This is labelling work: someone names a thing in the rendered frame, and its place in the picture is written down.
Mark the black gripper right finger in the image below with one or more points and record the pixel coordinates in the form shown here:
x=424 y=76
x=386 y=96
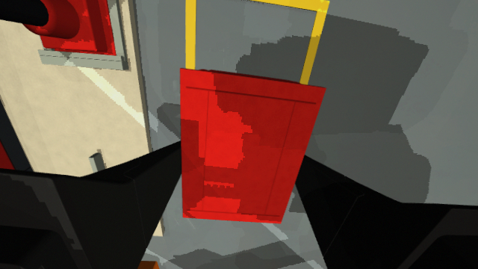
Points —
x=359 y=228

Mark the yellow tape outline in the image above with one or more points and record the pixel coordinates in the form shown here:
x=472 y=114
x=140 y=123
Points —
x=321 y=6

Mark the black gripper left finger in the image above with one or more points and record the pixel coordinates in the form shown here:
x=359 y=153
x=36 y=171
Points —
x=107 y=218

